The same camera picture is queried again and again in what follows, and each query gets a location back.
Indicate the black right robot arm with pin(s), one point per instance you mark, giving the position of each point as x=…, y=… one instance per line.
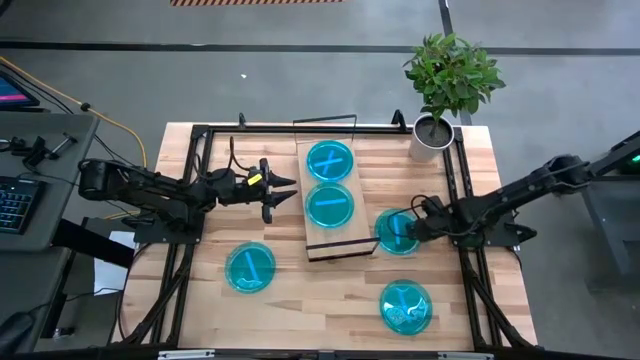
x=520, y=192

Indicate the green leafy plant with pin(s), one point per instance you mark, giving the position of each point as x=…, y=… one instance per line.
x=450, y=75

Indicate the grey desk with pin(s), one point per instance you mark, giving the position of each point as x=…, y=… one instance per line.
x=50, y=150

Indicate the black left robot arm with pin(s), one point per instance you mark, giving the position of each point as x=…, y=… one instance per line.
x=150, y=190

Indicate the white plant pot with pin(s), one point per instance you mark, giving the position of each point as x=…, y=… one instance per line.
x=425, y=147

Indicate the silver metal bracket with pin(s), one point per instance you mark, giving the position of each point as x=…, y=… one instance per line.
x=465, y=356
x=186, y=354

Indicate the black flat bar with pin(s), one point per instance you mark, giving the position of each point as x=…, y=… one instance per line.
x=92, y=245

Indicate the yellow tag on gripper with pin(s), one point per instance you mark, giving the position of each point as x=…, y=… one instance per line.
x=254, y=179

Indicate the backlit computer keyboard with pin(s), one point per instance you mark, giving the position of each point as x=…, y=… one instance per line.
x=17, y=205

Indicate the black clamp tool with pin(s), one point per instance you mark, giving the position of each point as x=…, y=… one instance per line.
x=35, y=150

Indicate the black metal stand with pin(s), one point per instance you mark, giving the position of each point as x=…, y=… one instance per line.
x=610, y=160

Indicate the computer monitor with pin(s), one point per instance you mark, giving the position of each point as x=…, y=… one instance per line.
x=12, y=95

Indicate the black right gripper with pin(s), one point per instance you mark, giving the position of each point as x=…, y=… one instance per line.
x=432, y=222

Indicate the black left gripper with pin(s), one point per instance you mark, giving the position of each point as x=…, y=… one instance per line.
x=240, y=190

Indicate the black aluminium rig frame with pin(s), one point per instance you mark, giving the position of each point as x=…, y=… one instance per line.
x=230, y=129

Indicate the white paper sheet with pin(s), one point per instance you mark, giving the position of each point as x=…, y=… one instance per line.
x=107, y=280

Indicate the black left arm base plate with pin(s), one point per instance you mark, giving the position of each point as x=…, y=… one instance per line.
x=167, y=236

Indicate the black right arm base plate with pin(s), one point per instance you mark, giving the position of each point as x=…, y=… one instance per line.
x=500, y=237

